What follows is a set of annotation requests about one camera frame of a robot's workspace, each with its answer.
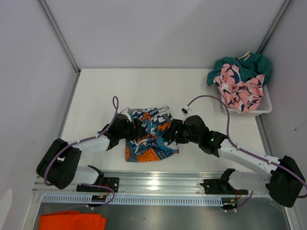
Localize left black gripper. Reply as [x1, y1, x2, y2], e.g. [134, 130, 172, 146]
[118, 117, 147, 141]

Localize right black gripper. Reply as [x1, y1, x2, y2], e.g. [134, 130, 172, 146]
[162, 119, 201, 144]

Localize patterned orange blue shorts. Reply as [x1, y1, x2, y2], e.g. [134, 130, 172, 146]
[125, 105, 179, 162]

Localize pink patterned shorts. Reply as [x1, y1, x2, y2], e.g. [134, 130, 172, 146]
[213, 63, 265, 113]

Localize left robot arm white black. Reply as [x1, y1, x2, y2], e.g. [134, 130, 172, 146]
[36, 114, 146, 192]

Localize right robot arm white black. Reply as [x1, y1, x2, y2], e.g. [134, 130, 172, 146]
[163, 115, 306, 207]

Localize teal green shorts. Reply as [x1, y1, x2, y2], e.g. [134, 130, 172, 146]
[207, 52, 272, 86]

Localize folded orange shorts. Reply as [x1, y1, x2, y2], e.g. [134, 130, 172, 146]
[38, 210, 106, 230]

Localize white plastic basket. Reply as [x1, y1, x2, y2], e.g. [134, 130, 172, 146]
[229, 85, 272, 117]

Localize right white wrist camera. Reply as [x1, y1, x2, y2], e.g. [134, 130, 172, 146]
[181, 105, 193, 117]

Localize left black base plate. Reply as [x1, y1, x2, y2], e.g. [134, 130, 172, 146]
[76, 177, 120, 193]

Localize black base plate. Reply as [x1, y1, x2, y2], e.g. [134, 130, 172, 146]
[76, 177, 120, 193]
[200, 179, 248, 195]

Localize aluminium mounting rail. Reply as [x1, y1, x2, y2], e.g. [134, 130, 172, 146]
[32, 171, 295, 197]

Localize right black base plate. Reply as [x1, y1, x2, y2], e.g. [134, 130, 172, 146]
[200, 179, 248, 195]

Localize white slotted cable duct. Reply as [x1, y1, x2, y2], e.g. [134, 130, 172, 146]
[42, 194, 223, 207]

